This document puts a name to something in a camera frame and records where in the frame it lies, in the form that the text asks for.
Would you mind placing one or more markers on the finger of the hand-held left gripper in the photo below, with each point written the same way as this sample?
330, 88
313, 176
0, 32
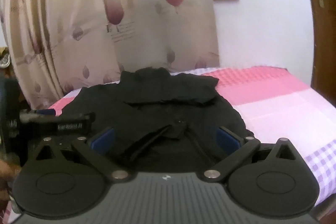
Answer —
39, 115
71, 126

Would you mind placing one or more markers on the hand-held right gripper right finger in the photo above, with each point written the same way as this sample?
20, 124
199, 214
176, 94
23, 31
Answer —
225, 140

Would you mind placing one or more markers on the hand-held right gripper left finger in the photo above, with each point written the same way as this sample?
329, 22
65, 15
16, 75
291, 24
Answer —
103, 139

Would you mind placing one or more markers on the black jacket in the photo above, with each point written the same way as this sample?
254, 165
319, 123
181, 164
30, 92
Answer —
157, 119

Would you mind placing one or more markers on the person's left hand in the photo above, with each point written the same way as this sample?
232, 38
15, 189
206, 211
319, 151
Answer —
5, 174

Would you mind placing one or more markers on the dotted lace-edged cloth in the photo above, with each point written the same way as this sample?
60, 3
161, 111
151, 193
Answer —
4, 60

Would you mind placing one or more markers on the beige leaf print curtain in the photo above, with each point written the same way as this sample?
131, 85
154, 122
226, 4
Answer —
78, 29

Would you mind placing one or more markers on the brown wooden door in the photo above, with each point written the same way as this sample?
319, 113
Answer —
325, 43

